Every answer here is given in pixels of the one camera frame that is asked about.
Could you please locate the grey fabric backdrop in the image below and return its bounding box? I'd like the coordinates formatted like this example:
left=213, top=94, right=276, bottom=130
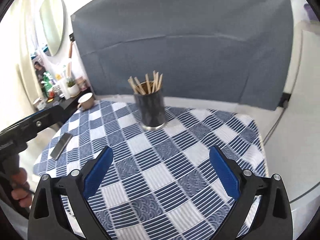
left=72, top=0, right=293, bottom=110

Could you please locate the black cable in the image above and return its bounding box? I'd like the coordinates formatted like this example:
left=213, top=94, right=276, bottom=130
left=262, top=92, right=292, bottom=145

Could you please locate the silver flat metal bar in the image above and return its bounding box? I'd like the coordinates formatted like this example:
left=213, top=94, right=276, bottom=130
left=50, top=133, right=73, bottom=160

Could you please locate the blue white patterned tablecloth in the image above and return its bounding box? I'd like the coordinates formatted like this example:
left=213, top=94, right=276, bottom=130
left=34, top=101, right=268, bottom=239

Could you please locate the beige ceramic mug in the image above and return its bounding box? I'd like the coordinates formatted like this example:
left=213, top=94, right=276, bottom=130
left=77, top=93, right=95, bottom=111

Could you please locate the dark metal utensil cup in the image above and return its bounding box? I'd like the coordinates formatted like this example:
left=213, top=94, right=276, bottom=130
left=134, top=82, right=167, bottom=131

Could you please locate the oval wall mirror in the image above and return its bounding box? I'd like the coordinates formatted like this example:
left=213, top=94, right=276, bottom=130
left=39, top=0, right=65, bottom=56

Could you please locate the white pot green plant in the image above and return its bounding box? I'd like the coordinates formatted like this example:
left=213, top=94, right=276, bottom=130
left=67, top=78, right=80, bottom=98

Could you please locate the person's left hand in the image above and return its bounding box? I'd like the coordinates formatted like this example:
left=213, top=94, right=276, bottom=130
left=11, top=167, right=32, bottom=207

